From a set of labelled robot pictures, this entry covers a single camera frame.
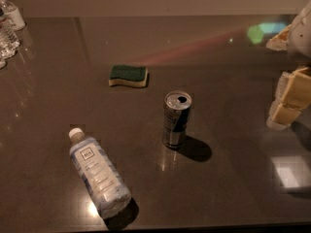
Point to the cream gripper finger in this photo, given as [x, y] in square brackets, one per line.
[279, 41]
[292, 96]

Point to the silver blue redbull can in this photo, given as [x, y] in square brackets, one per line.
[177, 105]

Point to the green yellow sponge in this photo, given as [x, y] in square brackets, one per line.
[128, 76]

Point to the clear plastic water bottle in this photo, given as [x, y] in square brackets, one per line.
[104, 184]

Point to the white labelled bottle in corner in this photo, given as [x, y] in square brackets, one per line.
[13, 14]

